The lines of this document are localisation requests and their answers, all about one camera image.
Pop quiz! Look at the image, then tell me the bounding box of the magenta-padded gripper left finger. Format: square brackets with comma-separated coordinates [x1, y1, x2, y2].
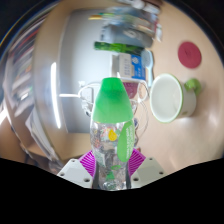
[57, 150, 101, 190]

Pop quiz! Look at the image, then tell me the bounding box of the clear bottle with green cap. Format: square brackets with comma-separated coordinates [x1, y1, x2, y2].
[89, 77, 137, 191]

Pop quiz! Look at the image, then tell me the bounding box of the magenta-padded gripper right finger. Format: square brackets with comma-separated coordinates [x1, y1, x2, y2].
[126, 148, 166, 190]

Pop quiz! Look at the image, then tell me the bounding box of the magenta pouch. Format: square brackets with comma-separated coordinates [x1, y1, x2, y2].
[122, 81, 140, 100]

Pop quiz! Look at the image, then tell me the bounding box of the white mug with green handle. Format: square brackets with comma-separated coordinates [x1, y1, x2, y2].
[149, 72, 203, 125]

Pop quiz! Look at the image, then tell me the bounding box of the white wall power socket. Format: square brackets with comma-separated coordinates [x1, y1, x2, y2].
[80, 87, 95, 116]

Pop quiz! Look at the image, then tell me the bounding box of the flat round red coaster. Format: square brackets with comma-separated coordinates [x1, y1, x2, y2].
[177, 40, 203, 70]

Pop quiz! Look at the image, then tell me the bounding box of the white and blue carton box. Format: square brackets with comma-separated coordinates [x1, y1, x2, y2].
[111, 52, 148, 81]

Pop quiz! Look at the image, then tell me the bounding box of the grey shaker bottle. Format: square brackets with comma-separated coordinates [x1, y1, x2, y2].
[99, 24, 156, 48]

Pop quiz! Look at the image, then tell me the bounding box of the wooden shelf unit with books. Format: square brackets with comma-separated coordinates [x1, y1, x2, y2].
[0, 3, 101, 172]

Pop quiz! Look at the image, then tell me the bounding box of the white LED light bar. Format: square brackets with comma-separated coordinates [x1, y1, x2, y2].
[50, 61, 63, 130]

